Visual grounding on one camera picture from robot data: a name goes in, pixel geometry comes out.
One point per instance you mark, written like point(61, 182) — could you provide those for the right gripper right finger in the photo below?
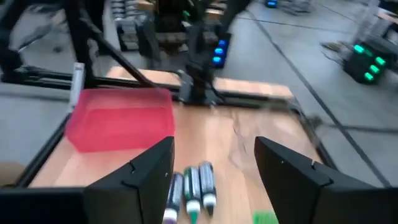
point(295, 186)

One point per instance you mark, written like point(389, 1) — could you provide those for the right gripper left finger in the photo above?
point(140, 186)

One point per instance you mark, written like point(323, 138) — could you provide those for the purple squeeze bottle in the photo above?
point(175, 193)

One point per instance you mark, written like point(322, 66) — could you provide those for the green squeeze bottle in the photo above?
point(191, 186)

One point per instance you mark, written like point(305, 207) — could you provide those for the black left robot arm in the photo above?
point(199, 77)

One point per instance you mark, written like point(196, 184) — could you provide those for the red plastic tray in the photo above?
point(118, 124)

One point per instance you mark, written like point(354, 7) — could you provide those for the white label sticker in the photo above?
point(76, 84)

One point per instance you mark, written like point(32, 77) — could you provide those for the brown cardboard box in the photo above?
point(9, 174)

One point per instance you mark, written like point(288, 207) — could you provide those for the black device with green lights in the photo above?
point(357, 67)

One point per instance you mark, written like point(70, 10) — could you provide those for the black device with blue lights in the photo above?
point(219, 51)

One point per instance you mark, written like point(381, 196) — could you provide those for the black metal table frame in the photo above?
point(40, 79)

